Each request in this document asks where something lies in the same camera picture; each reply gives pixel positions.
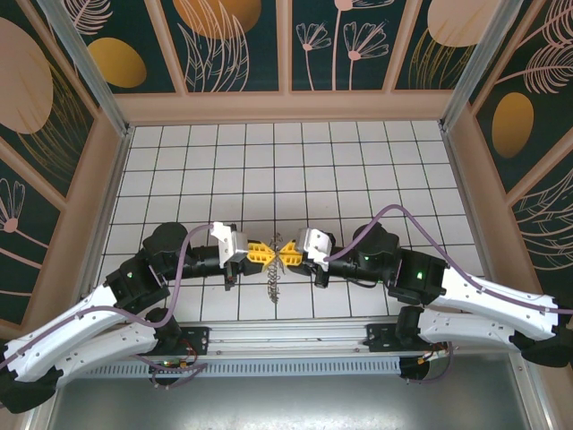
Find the small circuit board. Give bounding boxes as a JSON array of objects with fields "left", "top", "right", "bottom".
[{"left": 150, "top": 357, "right": 192, "bottom": 374}]

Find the grey metal sheet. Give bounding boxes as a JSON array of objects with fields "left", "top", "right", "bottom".
[{"left": 24, "top": 374, "right": 552, "bottom": 430}]

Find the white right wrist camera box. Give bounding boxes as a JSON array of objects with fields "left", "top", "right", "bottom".
[{"left": 293, "top": 227, "right": 336, "bottom": 272}]

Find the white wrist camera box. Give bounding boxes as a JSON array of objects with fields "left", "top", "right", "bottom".
[
  {"left": 211, "top": 221, "right": 250, "bottom": 266},
  {"left": 293, "top": 227, "right": 336, "bottom": 272}
]

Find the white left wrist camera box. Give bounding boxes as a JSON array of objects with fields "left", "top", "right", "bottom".
[{"left": 211, "top": 221, "right": 250, "bottom": 266}]

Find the aluminium mounting rail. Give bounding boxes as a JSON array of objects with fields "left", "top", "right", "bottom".
[{"left": 42, "top": 316, "right": 534, "bottom": 359}]

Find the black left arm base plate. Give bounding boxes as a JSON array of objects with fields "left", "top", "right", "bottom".
[{"left": 128, "top": 326, "right": 211, "bottom": 357}]

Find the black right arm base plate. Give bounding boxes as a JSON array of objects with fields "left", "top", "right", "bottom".
[{"left": 365, "top": 322, "right": 406, "bottom": 356}]

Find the grey slotted cable duct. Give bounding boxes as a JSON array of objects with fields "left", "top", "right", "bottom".
[{"left": 62, "top": 356, "right": 402, "bottom": 378}]

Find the aluminium table side rail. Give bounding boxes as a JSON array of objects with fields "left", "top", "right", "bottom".
[
  {"left": 440, "top": 127, "right": 507, "bottom": 314},
  {"left": 69, "top": 127, "right": 135, "bottom": 326}
]

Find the aluminium frame post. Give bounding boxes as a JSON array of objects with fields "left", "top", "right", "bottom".
[
  {"left": 438, "top": 0, "right": 536, "bottom": 132},
  {"left": 38, "top": 0, "right": 134, "bottom": 138}
]

